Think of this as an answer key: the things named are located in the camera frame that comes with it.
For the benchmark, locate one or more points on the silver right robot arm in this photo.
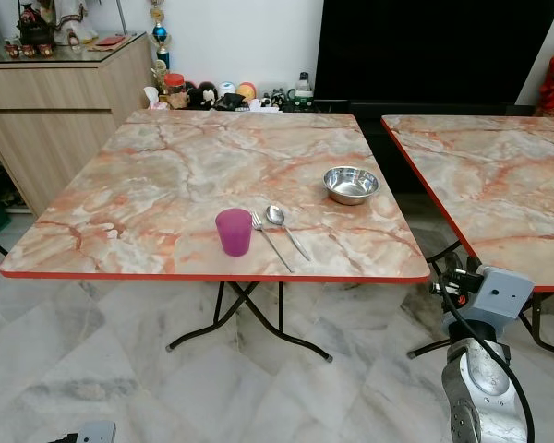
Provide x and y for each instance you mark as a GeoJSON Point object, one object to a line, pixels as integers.
{"type": "Point", "coordinates": [475, 378]}

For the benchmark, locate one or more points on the marble pattern folding table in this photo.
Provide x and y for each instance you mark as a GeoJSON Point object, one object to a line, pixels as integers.
{"type": "Point", "coordinates": [185, 185]}
{"type": "Point", "coordinates": [499, 185]}

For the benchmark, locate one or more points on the stainless steel bowl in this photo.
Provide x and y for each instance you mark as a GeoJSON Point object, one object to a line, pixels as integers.
{"type": "Point", "coordinates": [351, 187]}

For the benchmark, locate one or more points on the silver metal fork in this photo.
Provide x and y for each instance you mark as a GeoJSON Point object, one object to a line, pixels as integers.
{"type": "Point", "coordinates": [272, 244]}

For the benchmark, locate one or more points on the silver metal spoon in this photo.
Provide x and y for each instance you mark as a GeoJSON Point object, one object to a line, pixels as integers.
{"type": "Point", "coordinates": [276, 216]}

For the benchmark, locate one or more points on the purple plastic cup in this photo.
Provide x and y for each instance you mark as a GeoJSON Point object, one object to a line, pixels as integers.
{"type": "Point", "coordinates": [233, 233]}

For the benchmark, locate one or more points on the large black television screen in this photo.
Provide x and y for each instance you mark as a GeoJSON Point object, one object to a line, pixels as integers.
{"type": "Point", "coordinates": [425, 46]}

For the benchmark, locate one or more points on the clear bottle with dark cap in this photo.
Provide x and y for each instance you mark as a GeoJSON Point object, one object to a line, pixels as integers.
{"type": "Point", "coordinates": [303, 88]}

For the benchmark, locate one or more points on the orange round toy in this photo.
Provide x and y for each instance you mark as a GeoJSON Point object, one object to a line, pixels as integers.
{"type": "Point", "coordinates": [247, 91]}

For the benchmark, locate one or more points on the black mouse plush toy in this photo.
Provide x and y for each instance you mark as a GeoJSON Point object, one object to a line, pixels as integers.
{"type": "Point", "coordinates": [203, 95]}

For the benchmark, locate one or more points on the red lidded glass jar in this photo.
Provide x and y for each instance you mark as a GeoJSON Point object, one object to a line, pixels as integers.
{"type": "Point", "coordinates": [174, 89]}

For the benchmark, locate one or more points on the blue and gold trophy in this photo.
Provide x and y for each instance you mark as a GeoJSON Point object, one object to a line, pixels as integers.
{"type": "Point", "coordinates": [160, 37]}

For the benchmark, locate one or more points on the red flat tray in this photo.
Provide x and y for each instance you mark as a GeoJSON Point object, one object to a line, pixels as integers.
{"type": "Point", "coordinates": [111, 41]}

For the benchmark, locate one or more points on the light wooden cabinet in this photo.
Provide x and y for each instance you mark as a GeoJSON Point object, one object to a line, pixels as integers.
{"type": "Point", "coordinates": [55, 120]}

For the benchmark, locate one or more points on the white robed figurine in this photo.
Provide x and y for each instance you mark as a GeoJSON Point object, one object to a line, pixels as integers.
{"type": "Point", "coordinates": [74, 18]}

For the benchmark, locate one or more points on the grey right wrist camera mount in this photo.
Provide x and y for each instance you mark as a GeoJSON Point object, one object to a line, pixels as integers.
{"type": "Point", "coordinates": [500, 293]}

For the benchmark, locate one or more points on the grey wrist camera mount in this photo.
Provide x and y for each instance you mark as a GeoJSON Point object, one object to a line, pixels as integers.
{"type": "Point", "coordinates": [500, 293]}
{"type": "Point", "coordinates": [94, 434]}

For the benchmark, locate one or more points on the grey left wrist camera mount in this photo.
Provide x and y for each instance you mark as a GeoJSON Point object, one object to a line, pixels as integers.
{"type": "Point", "coordinates": [94, 434]}

